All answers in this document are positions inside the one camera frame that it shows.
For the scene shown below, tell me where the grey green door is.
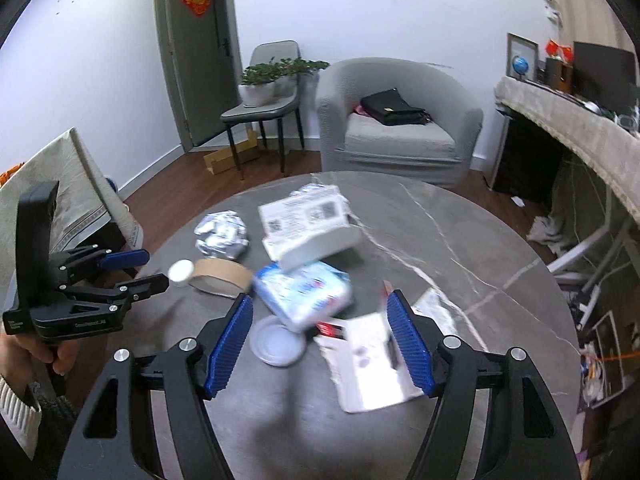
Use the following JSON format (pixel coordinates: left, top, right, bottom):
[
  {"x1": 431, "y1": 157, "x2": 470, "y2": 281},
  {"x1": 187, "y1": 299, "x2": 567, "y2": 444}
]
[{"x1": 152, "y1": 0, "x2": 241, "y2": 153}]

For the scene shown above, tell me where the black cabinet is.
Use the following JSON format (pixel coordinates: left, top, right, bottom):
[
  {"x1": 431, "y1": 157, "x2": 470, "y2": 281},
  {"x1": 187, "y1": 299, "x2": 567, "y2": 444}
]
[{"x1": 492, "y1": 110, "x2": 567, "y2": 206}]

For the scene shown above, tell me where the white red card packaging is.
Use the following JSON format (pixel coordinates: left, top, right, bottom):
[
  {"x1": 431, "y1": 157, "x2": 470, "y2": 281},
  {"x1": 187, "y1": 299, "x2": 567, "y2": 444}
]
[{"x1": 314, "y1": 312, "x2": 426, "y2": 414}]

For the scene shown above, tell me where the brown cardboard tape roll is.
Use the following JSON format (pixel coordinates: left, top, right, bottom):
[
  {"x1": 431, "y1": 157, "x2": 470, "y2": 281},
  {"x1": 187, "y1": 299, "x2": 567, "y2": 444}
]
[{"x1": 192, "y1": 258, "x2": 254, "y2": 301}]

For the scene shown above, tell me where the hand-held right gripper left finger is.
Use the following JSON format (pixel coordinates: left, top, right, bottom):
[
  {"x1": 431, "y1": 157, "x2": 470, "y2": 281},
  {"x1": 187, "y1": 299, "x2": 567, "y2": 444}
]
[{"x1": 57, "y1": 294, "x2": 254, "y2": 480}]

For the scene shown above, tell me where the clear round plastic lid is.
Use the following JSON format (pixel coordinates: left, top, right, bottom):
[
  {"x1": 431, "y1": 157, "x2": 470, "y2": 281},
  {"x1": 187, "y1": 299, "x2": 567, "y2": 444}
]
[{"x1": 249, "y1": 316, "x2": 306, "y2": 367}]

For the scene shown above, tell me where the white box with printed labels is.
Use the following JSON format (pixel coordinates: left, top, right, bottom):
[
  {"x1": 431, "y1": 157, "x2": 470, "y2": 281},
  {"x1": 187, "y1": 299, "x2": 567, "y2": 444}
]
[{"x1": 257, "y1": 191, "x2": 351, "y2": 261}]

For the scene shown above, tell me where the clear plastic wrapper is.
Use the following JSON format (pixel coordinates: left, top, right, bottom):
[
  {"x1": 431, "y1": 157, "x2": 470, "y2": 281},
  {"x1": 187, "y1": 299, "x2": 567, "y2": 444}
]
[{"x1": 415, "y1": 287, "x2": 456, "y2": 331}]

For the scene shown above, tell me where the grey chair with black legs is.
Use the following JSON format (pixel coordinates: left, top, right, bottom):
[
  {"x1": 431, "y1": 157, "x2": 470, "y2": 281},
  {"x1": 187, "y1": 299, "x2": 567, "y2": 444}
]
[{"x1": 220, "y1": 40, "x2": 307, "y2": 181}]

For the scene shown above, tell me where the person's left forearm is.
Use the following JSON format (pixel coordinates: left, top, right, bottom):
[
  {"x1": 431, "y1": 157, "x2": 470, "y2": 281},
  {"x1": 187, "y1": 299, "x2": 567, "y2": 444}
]
[{"x1": 0, "y1": 372, "x2": 78, "y2": 466}]

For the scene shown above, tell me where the blue white tissue packet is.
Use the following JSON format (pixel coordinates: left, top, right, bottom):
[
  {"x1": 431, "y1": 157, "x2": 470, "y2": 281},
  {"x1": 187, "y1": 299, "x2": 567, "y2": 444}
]
[{"x1": 252, "y1": 261, "x2": 353, "y2": 333}]

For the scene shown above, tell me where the plain white box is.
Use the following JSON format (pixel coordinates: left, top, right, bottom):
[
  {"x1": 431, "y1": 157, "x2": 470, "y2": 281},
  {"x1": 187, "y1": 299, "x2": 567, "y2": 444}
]
[{"x1": 277, "y1": 227, "x2": 362, "y2": 274}]

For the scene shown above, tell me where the black bag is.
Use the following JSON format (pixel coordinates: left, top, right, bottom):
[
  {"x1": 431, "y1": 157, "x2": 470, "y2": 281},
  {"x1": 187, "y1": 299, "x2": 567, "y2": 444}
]
[{"x1": 360, "y1": 88, "x2": 432, "y2": 127}]

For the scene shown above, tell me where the red orange ornament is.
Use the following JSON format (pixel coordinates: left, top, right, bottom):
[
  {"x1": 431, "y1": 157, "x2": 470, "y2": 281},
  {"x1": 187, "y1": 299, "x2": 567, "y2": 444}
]
[{"x1": 545, "y1": 39, "x2": 574, "y2": 63}]

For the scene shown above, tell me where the white mop head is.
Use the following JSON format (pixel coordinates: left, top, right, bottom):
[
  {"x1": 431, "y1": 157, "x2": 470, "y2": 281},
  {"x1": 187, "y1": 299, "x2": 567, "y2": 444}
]
[{"x1": 527, "y1": 212, "x2": 581, "y2": 256}]

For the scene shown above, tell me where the beige patterned cloth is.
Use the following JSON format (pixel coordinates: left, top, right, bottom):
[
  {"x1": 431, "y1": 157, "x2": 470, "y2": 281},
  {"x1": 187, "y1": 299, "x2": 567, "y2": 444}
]
[{"x1": 0, "y1": 127, "x2": 145, "y2": 263}]

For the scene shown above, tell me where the flat cardboard box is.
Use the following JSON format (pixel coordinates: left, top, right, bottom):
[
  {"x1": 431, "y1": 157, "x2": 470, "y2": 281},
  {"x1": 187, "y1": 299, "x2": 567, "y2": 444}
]
[{"x1": 202, "y1": 130, "x2": 261, "y2": 175}]

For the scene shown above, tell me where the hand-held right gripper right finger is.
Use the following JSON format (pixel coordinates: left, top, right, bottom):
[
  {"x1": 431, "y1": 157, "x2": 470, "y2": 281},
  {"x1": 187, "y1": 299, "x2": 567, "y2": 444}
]
[{"x1": 385, "y1": 290, "x2": 583, "y2": 480}]

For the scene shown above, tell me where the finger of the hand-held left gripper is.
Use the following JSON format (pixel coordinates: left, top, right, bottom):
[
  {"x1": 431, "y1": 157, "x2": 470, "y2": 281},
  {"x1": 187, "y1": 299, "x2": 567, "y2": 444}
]
[
  {"x1": 59, "y1": 274, "x2": 170, "y2": 317},
  {"x1": 49, "y1": 246, "x2": 150, "y2": 286}
]

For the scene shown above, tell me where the dark brown box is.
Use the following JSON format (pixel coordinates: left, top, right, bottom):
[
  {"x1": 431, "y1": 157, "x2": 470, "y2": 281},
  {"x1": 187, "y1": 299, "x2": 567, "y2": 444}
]
[{"x1": 545, "y1": 57, "x2": 573, "y2": 95}]

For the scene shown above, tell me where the desk with patterned cloth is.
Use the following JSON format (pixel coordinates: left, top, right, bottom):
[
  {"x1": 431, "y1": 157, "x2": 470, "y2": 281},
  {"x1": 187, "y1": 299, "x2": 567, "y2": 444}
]
[{"x1": 494, "y1": 76, "x2": 640, "y2": 226}]

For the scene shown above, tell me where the black monitor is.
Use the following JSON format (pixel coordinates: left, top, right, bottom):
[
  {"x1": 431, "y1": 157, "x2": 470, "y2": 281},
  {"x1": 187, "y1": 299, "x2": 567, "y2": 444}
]
[{"x1": 572, "y1": 40, "x2": 638, "y2": 116}]

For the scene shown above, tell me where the picture frame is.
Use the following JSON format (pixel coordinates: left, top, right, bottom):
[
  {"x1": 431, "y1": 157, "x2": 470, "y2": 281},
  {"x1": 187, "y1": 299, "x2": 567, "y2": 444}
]
[{"x1": 506, "y1": 32, "x2": 540, "y2": 83}]

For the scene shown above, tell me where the grey armchair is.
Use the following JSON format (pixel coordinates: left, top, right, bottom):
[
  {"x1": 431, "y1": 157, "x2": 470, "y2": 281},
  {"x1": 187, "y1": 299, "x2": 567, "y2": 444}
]
[{"x1": 315, "y1": 57, "x2": 484, "y2": 190}]

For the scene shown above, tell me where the white bottle cap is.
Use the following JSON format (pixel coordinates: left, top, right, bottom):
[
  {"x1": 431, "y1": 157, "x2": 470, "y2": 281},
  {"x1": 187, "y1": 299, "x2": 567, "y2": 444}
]
[{"x1": 168, "y1": 260, "x2": 195, "y2": 288}]

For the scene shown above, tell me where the person's left hand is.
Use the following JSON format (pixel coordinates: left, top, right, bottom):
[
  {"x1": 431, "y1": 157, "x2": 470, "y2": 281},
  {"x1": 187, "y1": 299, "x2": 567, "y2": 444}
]
[{"x1": 0, "y1": 330, "x2": 80, "y2": 377}]

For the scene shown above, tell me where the green plant in white pot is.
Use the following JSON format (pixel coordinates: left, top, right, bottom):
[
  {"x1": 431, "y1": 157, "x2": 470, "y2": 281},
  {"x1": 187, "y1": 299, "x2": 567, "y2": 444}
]
[
  {"x1": 272, "y1": 57, "x2": 331, "y2": 98},
  {"x1": 237, "y1": 62, "x2": 281, "y2": 108}
]

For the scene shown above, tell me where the white desk frame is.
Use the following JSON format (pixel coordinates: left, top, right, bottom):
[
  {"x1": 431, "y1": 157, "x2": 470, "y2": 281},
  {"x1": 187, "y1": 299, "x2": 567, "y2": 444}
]
[{"x1": 547, "y1": 185, "x2": 636, "y2": 277}]

